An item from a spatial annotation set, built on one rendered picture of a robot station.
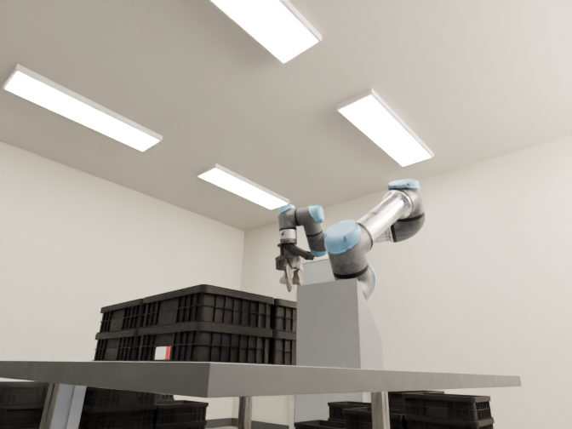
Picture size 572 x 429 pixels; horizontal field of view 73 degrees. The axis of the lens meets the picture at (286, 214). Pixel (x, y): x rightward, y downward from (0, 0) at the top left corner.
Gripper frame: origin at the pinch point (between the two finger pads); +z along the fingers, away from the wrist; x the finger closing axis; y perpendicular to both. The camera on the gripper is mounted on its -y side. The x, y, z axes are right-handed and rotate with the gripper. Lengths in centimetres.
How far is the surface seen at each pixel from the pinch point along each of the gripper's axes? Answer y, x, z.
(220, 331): -8.1, 43.6, 14.6
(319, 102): 62, -114, -164
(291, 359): -7.9, 13.3, 25.4
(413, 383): -61, 30, 29
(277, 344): -7.3, 18.9, 19.9
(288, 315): -7.3, 12.5, 10.5
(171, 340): 9, 50, 16
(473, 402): -23, -103, 57
